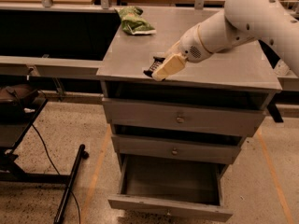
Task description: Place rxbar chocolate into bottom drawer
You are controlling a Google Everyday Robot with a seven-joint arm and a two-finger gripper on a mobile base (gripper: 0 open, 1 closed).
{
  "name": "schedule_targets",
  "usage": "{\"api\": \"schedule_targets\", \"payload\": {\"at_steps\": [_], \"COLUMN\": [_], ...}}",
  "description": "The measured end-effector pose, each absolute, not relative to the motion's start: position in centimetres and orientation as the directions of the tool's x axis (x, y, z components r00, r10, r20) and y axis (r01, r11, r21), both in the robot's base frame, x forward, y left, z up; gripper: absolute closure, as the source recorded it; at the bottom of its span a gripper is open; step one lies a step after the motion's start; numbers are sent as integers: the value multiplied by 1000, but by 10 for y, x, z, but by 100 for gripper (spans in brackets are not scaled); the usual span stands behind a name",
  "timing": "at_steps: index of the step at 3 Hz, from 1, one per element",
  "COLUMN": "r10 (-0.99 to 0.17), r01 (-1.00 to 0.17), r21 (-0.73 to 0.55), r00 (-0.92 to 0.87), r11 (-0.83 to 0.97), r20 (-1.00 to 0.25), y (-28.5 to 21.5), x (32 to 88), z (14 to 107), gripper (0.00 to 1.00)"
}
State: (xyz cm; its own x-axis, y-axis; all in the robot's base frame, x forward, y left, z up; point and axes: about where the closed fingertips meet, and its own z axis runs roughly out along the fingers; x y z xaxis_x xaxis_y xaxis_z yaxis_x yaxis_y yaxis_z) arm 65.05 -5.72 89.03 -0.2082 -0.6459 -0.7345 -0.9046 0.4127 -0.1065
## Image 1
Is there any black floor cable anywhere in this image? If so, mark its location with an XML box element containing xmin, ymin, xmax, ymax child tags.
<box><xmin>31</xmin><ymin>123</ymin><xmax>82</xmax><ymax>224</ymax></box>

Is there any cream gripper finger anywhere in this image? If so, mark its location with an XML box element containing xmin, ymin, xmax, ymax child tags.
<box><xmin>164</xmin><ymin>41</ymin><xmax>180</xmax><ymax>58</ymax></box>
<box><xmin>152</xmin><ymin>54</ymin><xmax>186</xmax><ymax>81</ymax></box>

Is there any green chip bag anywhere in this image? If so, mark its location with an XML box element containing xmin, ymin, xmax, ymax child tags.
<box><xmin>118</xmin><ymin>7</ymin><xmax>156</xmax><ymax>35</ymax></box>

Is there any grey middle drawer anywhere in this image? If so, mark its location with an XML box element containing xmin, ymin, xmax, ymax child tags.
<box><xmin>112</xmin><ymin>134</ymin><xmax>240</xmax><ymax>164</ymax></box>

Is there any clear sanitizer pump bottle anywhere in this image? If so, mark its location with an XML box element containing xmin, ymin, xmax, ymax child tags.
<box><xmin>274</xmin><ymin>60</ymin><xmax>290</xmax><ymax>77</ymax></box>

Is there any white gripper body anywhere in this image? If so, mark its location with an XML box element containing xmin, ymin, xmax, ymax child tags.
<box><xmin>178</xmin><ymin>24</ymin><xmax>212</xmax><ymax>63</ymax></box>

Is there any grey open bottom drawer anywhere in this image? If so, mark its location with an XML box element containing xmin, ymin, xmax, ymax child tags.
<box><xmin>108</xmin><ymin>155</ymin><xmax>233</xmax><ymax>222</ymax></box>

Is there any grey wooden drawer cabinet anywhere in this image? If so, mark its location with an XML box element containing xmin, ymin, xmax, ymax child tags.
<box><xmin>96</xmin><ymin>6</ymin><xmax>283</xmax><ymax>170</ymax></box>

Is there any black cart with bag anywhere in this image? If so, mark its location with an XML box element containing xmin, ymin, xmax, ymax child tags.
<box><xmin>0</xmin><ymin>84</ymin><xmax>90</xmax><ymax>224</ymax></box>

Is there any grey long side bench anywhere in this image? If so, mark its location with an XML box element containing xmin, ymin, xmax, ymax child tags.
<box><xmin>0</xmin><ymin>56</ymin><xmax>102</xmax><ymax>79</ymax></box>

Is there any dark chocolate rxbar wrapper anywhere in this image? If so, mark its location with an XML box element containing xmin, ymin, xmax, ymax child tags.
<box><xmin>143</xmin><ymin>57</ymin><xmax>164</xmax><ymax>77</ymax></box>

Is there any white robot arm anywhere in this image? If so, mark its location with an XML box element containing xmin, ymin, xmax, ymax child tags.
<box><xmin>149</xmin><ymin>0</ymin><xmax>299</xmax><ymax>81</ymax></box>

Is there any grey top drawer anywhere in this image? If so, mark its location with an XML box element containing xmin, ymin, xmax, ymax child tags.
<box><xmin>103</xmin><ymin>98</ymin><xmax>264</xmax><ymax>137</ymax></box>

